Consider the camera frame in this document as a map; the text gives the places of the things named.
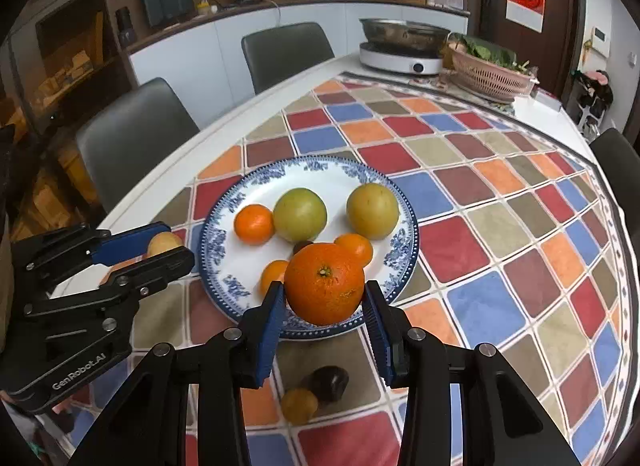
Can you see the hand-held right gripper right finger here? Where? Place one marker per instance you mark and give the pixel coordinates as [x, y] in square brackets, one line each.
[377, 336]

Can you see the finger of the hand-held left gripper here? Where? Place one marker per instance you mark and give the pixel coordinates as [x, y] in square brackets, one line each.
[120, 246]
[165, 266]

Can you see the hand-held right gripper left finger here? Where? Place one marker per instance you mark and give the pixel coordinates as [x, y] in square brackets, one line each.
[270, 331]

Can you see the brown kiwi fruit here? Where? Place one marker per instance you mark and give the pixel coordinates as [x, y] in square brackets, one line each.
[162, 242]
[299, 406]

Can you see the orange tangerine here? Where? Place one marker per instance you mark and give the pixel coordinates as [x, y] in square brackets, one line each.
[355, 247]
[325, 283]
[272, 277]
[254, 224]

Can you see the dark purple passion fruit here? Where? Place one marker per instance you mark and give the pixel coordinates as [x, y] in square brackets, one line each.
[330, 382]
[301, 247]

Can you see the greenish citrus fruit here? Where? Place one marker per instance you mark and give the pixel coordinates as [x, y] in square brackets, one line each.
[300, 214]

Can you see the yellow-green citrus fruit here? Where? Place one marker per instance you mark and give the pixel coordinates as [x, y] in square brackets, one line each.
[372, 211]

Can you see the blue patterned white plate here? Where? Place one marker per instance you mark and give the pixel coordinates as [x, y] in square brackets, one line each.
[325, 175]

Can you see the grey dining chair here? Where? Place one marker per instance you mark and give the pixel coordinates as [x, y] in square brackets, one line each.
[617, 155]
[135, 145]
[285, 55]

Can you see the wooden side shelf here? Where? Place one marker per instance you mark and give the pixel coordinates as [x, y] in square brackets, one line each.
[65, 70]

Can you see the white base cabinets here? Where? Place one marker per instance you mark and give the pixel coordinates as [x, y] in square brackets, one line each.
[220, 45]

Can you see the yellow bottle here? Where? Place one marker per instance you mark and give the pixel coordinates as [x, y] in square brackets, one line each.
[202, 6]

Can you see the white induction cooker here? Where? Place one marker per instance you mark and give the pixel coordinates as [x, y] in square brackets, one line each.
[400, 64]

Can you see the pink woven basket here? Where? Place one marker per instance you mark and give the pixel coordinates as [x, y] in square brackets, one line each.
[490, 78]

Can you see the steel pot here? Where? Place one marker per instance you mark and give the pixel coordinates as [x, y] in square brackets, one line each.
[405, 35]

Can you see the green leafy vegetables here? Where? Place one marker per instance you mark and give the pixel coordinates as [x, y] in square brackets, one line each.
[482, 51]

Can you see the door lock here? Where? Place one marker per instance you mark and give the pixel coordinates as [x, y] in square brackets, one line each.
[486, 4]

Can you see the white intercom panel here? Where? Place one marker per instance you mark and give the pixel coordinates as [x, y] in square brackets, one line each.
[595, 45]

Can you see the brown door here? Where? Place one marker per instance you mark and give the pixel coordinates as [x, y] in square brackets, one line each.
[560, 20]

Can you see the white wall switch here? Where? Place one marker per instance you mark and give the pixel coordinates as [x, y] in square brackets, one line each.
[632, 60]

